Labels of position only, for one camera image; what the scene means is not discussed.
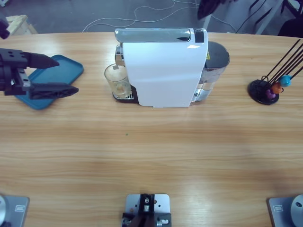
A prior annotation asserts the turquoise coffee capsule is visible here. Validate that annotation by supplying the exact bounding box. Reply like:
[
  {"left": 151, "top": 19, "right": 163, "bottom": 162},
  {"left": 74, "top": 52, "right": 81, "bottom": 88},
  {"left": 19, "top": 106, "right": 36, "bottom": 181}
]
[{"left": 279, "top": 75, "right": 292, "bottom": 87}]

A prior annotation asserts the white upright metal post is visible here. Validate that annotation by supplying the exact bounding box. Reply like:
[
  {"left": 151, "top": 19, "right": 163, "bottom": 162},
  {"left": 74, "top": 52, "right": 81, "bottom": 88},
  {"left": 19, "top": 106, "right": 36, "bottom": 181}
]
[{"left": 203, "top": 14, "right": 217, "bottom": 30}]

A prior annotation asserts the clear water tank black lid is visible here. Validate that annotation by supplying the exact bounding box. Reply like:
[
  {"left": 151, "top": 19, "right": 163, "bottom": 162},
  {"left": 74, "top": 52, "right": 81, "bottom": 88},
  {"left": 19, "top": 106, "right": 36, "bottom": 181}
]
[{"left": 191, "top": 41, "right": 231, "bottom": 106}]

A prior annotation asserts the clear glass cup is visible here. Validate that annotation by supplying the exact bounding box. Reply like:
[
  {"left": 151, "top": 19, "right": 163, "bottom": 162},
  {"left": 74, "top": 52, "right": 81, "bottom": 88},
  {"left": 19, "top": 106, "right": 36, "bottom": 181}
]
[{"left": 103, "top": 63, "right": 133, "bottom": 99}]

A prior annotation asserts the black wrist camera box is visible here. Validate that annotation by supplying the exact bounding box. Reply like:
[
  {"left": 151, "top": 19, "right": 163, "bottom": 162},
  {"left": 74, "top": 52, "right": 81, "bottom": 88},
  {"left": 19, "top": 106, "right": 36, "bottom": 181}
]
[{"left": 0, "top": 18, "right": 11, "bottom": 40}]

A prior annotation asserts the black floor cable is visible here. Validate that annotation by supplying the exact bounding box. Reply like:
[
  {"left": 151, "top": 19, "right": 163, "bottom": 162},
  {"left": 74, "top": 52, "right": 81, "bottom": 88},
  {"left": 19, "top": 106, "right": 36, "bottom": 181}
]
[{"left": 236, "top": 4, "right": 273, "bottom": 34}]

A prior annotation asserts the silver coffee machine lever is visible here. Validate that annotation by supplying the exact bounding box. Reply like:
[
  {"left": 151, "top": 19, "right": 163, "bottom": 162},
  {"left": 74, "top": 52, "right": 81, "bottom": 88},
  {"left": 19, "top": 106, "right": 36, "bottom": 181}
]
[{"left": 114, "top": 27, "right": 193, "bottom": 44}]

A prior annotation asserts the blue rectangular plastic tray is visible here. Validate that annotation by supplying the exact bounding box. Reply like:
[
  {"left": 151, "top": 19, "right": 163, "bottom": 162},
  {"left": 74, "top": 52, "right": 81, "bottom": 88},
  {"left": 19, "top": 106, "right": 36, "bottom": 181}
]
[{"left": 14, "top": 54, "right": 85, "bottom": 111}]

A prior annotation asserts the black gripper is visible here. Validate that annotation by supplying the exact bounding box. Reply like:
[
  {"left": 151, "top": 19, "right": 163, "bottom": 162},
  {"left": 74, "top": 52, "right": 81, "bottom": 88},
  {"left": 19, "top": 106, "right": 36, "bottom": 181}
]
[{"left": 0, "top": 48, "right": 80, "bottom": 100}]

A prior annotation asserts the black chair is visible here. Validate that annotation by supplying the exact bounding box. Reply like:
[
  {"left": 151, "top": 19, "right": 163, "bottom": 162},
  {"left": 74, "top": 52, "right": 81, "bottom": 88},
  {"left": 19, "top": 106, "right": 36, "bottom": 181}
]
[{"left": 278, "top": 18, "right": 303, "bottom": 38}]

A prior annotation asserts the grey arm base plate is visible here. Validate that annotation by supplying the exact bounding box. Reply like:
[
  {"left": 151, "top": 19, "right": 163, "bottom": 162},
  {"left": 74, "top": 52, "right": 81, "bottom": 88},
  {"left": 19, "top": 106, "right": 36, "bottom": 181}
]
[
  {"left": 267, "top": 194, "right": 303, "bottom": 227},
  {"left": 0, "top": 194, "right": 31, "bottom": 227}
]

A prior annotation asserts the black metal grid drip tray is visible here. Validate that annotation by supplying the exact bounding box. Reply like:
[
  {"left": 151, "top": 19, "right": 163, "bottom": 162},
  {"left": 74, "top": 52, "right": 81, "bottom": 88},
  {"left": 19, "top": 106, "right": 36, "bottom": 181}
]
[{"left": 112, "top": 85, "right": 139, "bottom": 104}]

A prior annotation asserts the white floor cable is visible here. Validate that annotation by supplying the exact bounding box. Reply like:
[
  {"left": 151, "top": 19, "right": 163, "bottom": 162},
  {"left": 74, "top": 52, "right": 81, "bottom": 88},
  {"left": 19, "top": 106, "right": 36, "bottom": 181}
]
[{"left": 82, "top": 0, "right": 237, "bottom": 34}]

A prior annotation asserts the black capsule holder with rods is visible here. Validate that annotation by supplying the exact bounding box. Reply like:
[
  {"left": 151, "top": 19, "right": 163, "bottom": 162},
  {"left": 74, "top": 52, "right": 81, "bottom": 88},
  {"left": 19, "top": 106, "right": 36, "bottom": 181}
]
[{"left": 248, "top": 39, "right": 303, "bottom": 105}]

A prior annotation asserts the white slanted metal post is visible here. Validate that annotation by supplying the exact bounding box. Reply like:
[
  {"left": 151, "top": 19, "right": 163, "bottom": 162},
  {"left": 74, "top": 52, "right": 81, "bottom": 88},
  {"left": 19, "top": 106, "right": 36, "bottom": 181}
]
[{"left": 257, "top": 0, "right": 284, "bottom": 35}]

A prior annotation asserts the light wooden crate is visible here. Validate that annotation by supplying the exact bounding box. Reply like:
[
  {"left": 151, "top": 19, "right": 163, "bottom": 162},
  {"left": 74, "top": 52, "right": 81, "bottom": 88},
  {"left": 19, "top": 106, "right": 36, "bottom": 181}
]
[{"left": 6, "top": 15, "right": 38, "bottom": 36}]

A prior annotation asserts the orange coffee capsule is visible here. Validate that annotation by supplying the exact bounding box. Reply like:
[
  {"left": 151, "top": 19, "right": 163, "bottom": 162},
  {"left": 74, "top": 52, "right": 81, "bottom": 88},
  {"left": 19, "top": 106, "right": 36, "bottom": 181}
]
[{"left": 271, "top": 83, "right": 284, "bottom": 94}]

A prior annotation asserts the white capsule coffee machine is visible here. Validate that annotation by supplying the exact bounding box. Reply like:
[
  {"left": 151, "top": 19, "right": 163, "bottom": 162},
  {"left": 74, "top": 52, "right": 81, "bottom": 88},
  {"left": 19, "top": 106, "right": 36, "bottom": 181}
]
[{"left": 112, "top": 27, "right": 231, "bottom": 109}]

